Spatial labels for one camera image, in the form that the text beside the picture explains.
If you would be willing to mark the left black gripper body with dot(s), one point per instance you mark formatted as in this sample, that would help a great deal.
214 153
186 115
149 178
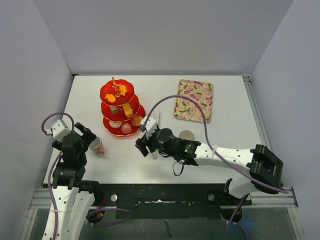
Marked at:
87 137

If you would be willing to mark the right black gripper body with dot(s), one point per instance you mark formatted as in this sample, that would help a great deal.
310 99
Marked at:
152 141

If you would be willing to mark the metal tongs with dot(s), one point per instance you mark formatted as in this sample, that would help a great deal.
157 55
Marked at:
156 116

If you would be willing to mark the pink handled white cup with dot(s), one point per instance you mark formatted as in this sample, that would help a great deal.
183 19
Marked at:
97 146

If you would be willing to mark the brown bread roll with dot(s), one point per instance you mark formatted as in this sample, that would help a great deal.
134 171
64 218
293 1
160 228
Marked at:
136 121

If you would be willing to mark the blue mug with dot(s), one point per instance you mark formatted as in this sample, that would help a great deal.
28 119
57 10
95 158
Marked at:
187 135

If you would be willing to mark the white frosted donut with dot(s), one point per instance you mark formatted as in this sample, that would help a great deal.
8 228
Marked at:
115 124

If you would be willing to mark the yellow layered cake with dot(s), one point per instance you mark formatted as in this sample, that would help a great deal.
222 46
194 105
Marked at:
127 110

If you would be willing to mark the red three-tier cake stand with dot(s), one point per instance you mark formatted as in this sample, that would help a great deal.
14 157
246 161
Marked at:
120 107

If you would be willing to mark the chocolate cake slice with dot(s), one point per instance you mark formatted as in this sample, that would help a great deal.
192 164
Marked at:
114 110

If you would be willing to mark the orange cookie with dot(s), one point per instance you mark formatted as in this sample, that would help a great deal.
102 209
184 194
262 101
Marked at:
110 98

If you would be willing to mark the orange fish biscuit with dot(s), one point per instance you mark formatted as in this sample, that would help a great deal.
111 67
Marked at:
122 90

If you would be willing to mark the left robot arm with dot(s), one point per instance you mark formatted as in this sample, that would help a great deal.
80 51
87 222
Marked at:
71 196

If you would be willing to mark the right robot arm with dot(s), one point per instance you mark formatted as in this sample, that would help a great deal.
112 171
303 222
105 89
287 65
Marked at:
260 169

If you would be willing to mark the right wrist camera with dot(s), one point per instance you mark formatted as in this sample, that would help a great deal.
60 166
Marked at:
148 126

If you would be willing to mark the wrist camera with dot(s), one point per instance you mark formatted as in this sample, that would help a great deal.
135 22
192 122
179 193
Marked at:
148 126
58 130

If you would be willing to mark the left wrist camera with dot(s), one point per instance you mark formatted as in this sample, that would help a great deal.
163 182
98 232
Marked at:
58 130

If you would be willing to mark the black base frame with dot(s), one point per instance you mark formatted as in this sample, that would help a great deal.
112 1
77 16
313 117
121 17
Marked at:
117 203

